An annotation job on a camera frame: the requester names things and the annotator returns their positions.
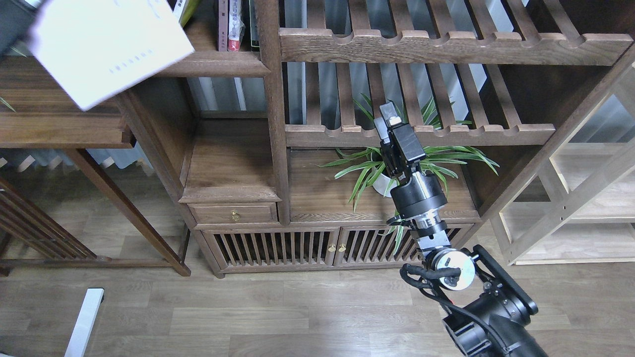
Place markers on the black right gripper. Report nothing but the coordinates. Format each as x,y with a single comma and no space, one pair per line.
402,152

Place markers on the yellow green cover book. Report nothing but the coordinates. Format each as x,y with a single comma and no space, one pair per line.
183,10

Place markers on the white lilac cover book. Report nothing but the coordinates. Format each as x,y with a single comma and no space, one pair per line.
95,49

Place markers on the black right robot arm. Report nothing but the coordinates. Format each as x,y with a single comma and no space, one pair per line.
487,311

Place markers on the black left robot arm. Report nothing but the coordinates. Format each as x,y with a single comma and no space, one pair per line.
16,17

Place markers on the white plant pot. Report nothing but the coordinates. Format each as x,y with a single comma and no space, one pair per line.
384,183

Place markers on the dark wooden bookshelf cabinet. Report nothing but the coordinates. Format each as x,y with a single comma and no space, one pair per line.
252,132

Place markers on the dark upright book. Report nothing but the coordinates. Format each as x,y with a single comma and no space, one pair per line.
253,27

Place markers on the red white upright book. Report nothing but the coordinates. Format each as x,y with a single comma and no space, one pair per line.
236,25

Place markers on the pink spine upright book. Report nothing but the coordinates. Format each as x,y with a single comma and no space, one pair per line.
223,24

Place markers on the dark wooden side table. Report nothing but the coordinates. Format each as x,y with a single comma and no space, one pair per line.
37,113

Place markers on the slatted wooden rack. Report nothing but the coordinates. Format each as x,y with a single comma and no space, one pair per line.
20,218

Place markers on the light wooden shelf frame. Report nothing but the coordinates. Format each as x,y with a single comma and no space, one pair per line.
589,180

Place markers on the white metal post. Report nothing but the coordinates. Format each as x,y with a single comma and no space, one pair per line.
86,318

